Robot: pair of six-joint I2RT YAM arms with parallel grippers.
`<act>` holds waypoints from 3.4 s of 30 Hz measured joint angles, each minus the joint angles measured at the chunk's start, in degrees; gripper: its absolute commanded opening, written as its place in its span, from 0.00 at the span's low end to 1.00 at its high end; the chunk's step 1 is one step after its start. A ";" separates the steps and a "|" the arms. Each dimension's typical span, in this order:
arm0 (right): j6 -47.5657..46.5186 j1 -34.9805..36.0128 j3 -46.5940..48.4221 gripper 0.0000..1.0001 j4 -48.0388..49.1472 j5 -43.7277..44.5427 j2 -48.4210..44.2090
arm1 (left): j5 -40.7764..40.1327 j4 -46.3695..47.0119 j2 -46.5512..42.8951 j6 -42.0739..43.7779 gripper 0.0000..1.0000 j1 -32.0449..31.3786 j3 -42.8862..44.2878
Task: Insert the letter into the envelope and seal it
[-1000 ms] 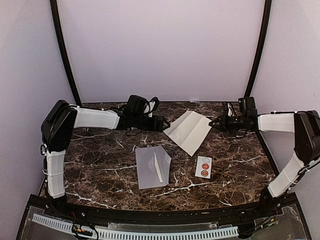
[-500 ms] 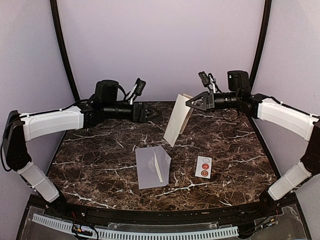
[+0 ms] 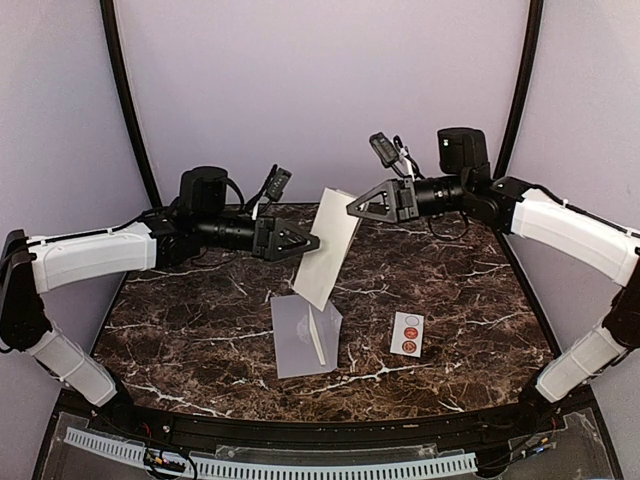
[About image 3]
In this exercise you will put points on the beige lined letter paper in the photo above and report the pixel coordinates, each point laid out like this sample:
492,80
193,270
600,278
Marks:
318,271

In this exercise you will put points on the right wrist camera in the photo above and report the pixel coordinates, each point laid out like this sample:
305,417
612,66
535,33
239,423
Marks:
394,155

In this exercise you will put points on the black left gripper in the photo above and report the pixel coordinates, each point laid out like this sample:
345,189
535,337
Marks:
265,250

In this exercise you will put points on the white slotted cable duct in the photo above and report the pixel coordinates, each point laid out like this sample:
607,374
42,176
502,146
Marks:
233,462

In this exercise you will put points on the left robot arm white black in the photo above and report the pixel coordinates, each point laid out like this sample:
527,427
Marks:
161,237

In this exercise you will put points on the black frame post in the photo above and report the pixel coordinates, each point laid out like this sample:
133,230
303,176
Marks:
521,89
126,101

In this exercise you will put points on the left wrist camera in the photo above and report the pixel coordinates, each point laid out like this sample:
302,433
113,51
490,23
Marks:
271,191

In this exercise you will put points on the red round seal sticker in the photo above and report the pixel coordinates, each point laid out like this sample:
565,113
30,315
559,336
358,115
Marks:
411,333

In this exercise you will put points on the white sheet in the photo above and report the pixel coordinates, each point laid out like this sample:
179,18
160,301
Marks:
314,333

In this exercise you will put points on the brown round seal sticker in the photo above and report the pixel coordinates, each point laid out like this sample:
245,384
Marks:
409,347

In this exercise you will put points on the grey envelope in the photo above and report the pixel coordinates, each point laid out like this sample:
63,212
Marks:
294,349

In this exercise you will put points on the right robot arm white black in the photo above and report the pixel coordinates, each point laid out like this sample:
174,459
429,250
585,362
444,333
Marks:
530,211

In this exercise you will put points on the wax seal sticker sheet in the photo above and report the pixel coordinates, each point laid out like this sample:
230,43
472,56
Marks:
401,321

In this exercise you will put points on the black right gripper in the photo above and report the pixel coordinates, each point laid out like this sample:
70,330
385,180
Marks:
405,197

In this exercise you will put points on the black left frame post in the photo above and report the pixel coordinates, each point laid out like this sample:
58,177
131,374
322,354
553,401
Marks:
126,101

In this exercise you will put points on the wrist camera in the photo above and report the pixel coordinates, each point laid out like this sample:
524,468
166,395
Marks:
271,191
394,155

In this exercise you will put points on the black front rail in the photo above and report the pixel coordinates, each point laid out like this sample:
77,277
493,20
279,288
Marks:
486,429

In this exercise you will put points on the black right frame post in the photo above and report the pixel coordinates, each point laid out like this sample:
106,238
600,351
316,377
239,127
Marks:
521,89

